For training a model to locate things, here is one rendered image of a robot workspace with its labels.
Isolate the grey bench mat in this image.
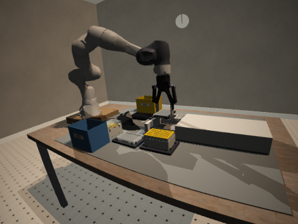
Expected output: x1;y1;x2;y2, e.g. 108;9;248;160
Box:
55;118;292;215

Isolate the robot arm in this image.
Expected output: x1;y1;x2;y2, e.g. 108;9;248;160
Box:
68;26;171;118

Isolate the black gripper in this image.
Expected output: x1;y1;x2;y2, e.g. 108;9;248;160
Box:
152;75;177;116

